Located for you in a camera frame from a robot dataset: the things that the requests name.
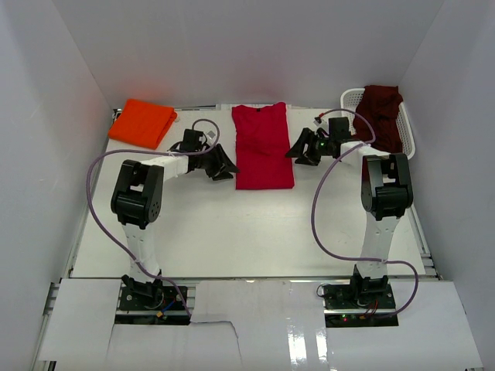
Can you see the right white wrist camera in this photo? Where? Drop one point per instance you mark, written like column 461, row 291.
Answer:
column 318, row 120

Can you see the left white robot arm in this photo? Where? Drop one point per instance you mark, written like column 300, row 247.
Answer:
column 137, row 202

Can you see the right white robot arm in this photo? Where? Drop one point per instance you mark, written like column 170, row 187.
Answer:
column 385, row 193

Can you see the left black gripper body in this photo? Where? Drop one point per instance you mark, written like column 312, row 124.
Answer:
column 203, row 161

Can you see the bright red t shirt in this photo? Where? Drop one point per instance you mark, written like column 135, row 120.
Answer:
column 262, row 142

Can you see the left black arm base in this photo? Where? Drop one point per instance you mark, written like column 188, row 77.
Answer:
column 163, row 306

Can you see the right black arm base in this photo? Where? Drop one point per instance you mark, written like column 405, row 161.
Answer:
column 343, row 310

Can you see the dark maroon t shirt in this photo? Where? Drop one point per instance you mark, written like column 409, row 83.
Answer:
column 380, row 106

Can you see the white plastic basket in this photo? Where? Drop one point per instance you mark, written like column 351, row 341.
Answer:
column 351, row 98

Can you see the white printed label strip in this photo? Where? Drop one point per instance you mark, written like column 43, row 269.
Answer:
column 228, row 107

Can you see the folded orange t shirt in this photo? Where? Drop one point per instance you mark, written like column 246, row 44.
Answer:
column 142, row 124

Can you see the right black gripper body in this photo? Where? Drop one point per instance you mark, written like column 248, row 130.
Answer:
column 322, row 146

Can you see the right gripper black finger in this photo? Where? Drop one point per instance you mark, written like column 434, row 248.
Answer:
column 302, row 144
column 308, row 159

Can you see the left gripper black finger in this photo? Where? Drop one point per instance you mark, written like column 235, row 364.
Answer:
column 219, row 175
column 220, row 162

